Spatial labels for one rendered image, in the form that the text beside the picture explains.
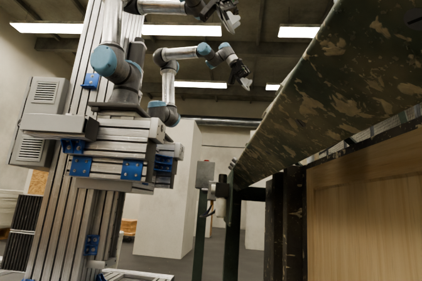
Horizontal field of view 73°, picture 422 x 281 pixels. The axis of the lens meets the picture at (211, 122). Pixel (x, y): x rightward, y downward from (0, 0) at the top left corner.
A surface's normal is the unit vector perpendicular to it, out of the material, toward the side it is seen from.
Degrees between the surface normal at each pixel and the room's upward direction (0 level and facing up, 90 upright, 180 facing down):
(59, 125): 90
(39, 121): 90
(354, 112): 145
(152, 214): 90
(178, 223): 90
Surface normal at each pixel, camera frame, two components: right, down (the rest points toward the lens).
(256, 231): -0.09, -0.28
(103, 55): -0.31, -0.16
